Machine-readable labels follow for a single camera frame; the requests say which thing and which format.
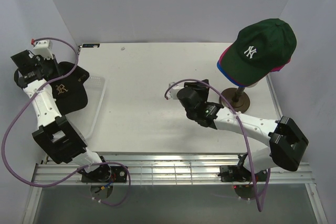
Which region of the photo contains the black baseball cap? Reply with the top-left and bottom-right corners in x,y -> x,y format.
50,66 -> 90,115

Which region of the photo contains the blue baseball cap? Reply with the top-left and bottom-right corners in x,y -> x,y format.
217,61 -> 246,87

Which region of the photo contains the dark brown mannequin stand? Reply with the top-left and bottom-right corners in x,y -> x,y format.
221,87 -> 250,113

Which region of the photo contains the dark green baseball cap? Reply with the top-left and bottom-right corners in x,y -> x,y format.
220,18 -> 297,86

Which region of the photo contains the pink baseball cap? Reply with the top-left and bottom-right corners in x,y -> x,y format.
218,46 -> 290,72

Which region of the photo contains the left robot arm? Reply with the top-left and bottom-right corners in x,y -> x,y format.
11,50 -> 112,182

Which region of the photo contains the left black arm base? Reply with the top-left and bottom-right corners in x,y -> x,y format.
79,165 -> 127,183

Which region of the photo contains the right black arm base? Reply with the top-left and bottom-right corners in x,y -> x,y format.
218,165 -> 269,183

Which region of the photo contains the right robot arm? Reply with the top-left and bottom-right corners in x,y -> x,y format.
170,79 -> 309,182

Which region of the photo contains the small black label sticker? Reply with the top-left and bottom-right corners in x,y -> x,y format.
81,43 -> 100,48

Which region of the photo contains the white plastic basket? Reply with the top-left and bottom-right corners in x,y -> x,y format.
83,76 -> 107,139

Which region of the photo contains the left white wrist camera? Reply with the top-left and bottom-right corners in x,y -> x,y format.
31,39 -> 54,60

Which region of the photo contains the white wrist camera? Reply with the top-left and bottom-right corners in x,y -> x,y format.
164,82 -> 184,100
31,39 -> 54,60

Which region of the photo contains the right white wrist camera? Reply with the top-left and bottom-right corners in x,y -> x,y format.
164,82 -> 184,100

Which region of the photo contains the aluminium rail frame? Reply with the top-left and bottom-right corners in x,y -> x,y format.
23,153 -> 330,223

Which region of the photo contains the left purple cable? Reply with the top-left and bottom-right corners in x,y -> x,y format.
1,37 -> 132,207

